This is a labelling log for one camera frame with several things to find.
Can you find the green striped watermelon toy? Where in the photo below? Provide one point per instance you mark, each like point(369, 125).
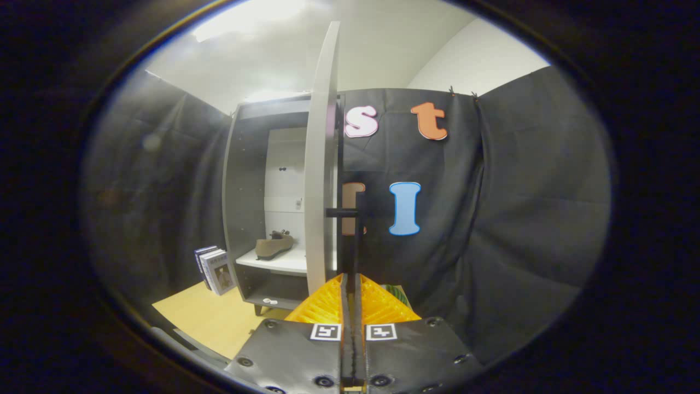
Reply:
point(398, 295)

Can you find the grey shoe cabinet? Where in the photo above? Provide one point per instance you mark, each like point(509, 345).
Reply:
point(243, 191)

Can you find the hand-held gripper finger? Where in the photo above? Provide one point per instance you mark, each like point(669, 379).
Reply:
point(346, 355)
point(359, 355)

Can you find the long ceiling light panel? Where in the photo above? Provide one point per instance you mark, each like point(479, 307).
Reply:
point(246, 19)

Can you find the black backdrop cloth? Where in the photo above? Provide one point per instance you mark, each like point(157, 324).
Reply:
point(519, 219)

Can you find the white and blue book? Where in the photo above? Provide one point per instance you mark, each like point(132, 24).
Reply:
point(201, 253)
point(208, 256)
point(221, 276)

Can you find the brown fuzzy shoe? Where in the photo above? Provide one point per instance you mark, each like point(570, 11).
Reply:
point(273, 247)

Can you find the white shoe cabinet door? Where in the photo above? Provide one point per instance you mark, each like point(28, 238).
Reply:
point(320, 164)

